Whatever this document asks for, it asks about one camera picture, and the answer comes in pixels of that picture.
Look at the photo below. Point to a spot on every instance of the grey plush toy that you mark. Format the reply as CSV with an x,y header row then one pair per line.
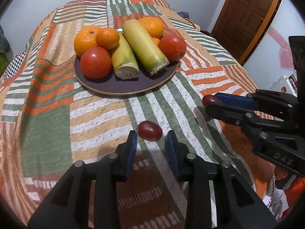
x,y
4,44

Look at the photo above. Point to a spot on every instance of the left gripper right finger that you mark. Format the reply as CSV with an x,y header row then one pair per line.
x,y
216,187

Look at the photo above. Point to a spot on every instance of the blue backpack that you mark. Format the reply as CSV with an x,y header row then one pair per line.
x,y
184,15

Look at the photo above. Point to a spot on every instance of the white sliding wardrobe door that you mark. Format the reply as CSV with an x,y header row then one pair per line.
x,y
272,58

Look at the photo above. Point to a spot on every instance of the sugarcane piece back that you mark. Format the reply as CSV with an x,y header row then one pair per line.
x,y
123,60

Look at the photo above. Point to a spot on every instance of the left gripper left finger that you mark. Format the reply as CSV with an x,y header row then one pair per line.
x,y
67,204

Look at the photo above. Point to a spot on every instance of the red tomato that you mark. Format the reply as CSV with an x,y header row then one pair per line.
x,y
173,47
96,63

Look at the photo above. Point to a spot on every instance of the striped patchwork bed cover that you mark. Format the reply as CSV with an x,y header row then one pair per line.
x,y
49,120

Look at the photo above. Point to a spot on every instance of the purple round plate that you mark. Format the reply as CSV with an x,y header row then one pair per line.
x,y
111,85

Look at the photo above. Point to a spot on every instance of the green storage box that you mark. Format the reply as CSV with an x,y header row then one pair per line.
x,y
3,63

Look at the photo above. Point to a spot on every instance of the brown wooden door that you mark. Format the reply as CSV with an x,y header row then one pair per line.
x,y
239,26

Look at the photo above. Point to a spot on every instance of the dark red grape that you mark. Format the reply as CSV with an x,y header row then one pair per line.
x,y
149,131
207,99

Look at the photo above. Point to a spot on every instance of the checkered patchwork quilt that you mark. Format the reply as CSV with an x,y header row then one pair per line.
x,y
14,66

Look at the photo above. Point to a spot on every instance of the large orange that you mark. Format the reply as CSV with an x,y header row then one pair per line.
x,y
85,39
153,26

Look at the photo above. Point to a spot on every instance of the sugarcane piece front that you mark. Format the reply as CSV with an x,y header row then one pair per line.
x,y
149,54

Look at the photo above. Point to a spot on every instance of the small tangerine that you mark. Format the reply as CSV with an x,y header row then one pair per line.
x,y
107,38
156,41

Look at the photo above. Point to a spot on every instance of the sugarcane piece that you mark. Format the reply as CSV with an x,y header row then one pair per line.
x,y
149,54
123,60

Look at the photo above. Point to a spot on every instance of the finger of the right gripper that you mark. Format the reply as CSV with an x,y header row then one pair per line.
x,y
252,100
238,114

